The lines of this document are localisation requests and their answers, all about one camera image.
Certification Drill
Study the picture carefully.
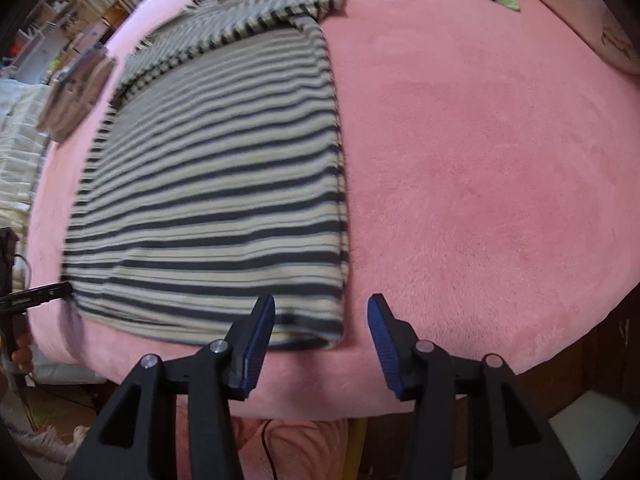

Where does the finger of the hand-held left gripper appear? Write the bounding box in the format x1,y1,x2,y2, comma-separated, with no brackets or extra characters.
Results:
37,281,74,307

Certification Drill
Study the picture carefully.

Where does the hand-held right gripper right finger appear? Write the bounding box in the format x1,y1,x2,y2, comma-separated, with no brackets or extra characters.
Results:
366,294,581,480

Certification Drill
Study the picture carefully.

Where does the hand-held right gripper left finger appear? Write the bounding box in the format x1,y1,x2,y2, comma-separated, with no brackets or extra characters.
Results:
65,294,277,480

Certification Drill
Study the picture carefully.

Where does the striped long-sleeve shirt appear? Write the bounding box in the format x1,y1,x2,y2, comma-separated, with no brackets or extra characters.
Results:
60,0,351,351

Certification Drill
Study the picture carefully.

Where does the stack of folded clothes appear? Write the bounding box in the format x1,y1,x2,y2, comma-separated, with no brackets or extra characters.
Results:
37,45,118,143

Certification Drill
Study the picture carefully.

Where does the person's left hand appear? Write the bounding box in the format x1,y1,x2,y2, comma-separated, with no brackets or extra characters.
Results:
12,332,35,376

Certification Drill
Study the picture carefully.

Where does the person's pink pajamas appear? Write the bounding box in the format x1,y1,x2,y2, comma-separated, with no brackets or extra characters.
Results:
175,402,351,480

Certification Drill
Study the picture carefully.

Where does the pink fleece bed sheet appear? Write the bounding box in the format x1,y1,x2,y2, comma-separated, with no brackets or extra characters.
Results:
27,0,640,418

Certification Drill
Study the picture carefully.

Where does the folded pink cartoon quilt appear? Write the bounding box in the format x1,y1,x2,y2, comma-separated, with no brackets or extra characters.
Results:
492,0,640,76

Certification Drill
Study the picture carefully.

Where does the thick black cable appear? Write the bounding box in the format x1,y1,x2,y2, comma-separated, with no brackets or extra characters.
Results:
14,254,34,288

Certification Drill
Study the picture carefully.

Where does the thin black cable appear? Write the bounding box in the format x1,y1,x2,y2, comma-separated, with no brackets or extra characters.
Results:
262,420,281,480

